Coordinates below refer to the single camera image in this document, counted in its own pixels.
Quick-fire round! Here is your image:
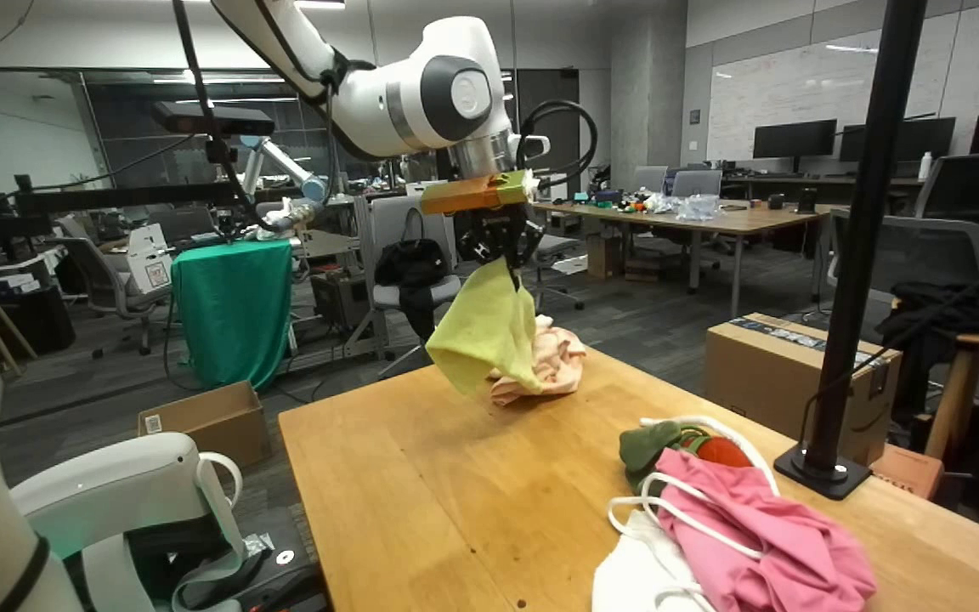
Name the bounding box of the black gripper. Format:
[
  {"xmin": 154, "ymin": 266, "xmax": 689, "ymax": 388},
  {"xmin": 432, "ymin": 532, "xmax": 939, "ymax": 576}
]
[{"xmin": 450, "ymin": 204, "xmax": 547, "ymax": 293}]

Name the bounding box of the yellow-green towel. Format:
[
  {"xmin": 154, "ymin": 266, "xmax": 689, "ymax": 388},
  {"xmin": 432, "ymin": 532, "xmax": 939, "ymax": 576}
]
[{"xmin": 420, "ymin": 253, "xmax": 544, "ymax": 397}]

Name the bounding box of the peach shirt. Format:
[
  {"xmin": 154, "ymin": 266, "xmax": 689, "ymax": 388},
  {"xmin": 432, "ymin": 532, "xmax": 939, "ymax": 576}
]
[{"xmin": 484, "ymin": 312, "xmax": 591, "ymax": 410}]

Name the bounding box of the white towel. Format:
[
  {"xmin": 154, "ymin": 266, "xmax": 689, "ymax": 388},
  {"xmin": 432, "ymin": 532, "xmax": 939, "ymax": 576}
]
[{"xmin": 587, "ymin": 507, "xmax": 720, "ymax": 612}]

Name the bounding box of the pink shirt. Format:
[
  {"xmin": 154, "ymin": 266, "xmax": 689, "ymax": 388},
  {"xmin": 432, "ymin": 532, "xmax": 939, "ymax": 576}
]
[{"xmin": 649, "ymin": 446, "xmax": 879, "ymax": 612}]

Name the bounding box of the white chair with black bag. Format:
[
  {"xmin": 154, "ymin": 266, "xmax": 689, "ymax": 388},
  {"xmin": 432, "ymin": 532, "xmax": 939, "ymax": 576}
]
[{"xmin": 360, "ymin": 191, "xmax": 470, "ymax": 376}]

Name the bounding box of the long wooden office table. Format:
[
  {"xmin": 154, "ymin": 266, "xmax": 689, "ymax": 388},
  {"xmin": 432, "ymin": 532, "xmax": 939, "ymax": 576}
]
[{"xmin": 530, "ymin": 193, "xmax": 828, "ymax": 324}]

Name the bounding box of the dark green draped cloth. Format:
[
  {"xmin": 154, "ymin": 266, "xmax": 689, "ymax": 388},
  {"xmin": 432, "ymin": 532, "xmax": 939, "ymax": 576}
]
[{"xmin": 166, "ymin": 238, "xmax": 299, "ymax": 393}]

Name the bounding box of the red cloth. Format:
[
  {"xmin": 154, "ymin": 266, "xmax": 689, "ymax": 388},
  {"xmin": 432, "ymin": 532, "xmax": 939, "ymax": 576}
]
[{"xmin": 698, "ymin": 430, "xmax": 753, "ymax": 471}]

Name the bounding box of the cardboard box with black tape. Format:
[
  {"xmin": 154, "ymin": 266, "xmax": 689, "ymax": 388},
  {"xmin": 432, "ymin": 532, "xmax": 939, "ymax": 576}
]
[{"xmin": 700, "ymin": 308, "xmax": 904, "ymax": 468}]

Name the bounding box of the small open cardboard box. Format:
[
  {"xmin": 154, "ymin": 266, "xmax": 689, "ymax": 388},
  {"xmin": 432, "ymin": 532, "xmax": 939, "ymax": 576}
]
[{"xmin": 134, "ymin": 381, "xmax": 281, "ymax": 479}]

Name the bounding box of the white paper sign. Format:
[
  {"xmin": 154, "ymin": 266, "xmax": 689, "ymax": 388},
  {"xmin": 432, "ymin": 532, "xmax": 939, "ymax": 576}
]
[{"xmin": 123, "ymin": 221, "xmax": 178, "ymax": 298}]

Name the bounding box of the black pole with base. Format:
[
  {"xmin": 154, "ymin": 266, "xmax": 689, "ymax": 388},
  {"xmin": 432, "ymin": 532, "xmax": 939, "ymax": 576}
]
[{"xmin": 773, "ymin": 0, "xmax": 930, "ymax": 504}]

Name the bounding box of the grey office chair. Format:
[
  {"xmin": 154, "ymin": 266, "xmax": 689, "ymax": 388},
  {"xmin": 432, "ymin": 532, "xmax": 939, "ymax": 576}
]
[{"xmin": 847, "ymin": 214, "xmax": 979, "ymax": 332}]

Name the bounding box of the black boom bar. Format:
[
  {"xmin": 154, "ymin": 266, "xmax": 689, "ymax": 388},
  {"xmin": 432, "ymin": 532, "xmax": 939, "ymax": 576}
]
[{"xmin": 0, "ymin": 176, "xmax": 243, "ymax": 232}]

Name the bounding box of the black cloth on stool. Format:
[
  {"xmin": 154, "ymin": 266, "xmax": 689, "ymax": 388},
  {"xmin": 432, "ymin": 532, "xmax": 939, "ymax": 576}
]
[{"xmin": 873, "ymin": 278, "xmax": 979, "ymax": 366}]

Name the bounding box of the flat reddish cardboard box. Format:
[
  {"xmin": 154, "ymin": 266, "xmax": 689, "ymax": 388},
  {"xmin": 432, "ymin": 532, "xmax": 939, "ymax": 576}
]
[{"xmin": 868, "ymin": 440, "xmax": 949, "ymax": 504}]

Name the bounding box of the round wooden stool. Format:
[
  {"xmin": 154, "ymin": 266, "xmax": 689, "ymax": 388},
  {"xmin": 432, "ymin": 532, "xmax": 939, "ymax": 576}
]
[{"xmin": 922, "ymin": 330, "xmax": 979, "ymax": 463}]

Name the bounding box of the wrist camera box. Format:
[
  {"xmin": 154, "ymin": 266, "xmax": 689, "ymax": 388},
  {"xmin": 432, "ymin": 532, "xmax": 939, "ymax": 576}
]
[{"xmin": 413, "ymin": 165, "xmax": 539, "ymax": 221}]

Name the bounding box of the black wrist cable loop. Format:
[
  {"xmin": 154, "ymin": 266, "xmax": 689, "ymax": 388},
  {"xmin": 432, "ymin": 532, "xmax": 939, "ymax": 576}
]
[{"xmin": 514, "ymin": 95, "xmax": 606, "ymax": 187}]

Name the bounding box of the wall whiteboard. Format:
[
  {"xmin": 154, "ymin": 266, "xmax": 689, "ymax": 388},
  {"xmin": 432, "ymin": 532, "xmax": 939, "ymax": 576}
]
[{"xmin": 705, "ymin": 31, "xmax": 890, "ymax": 163}]

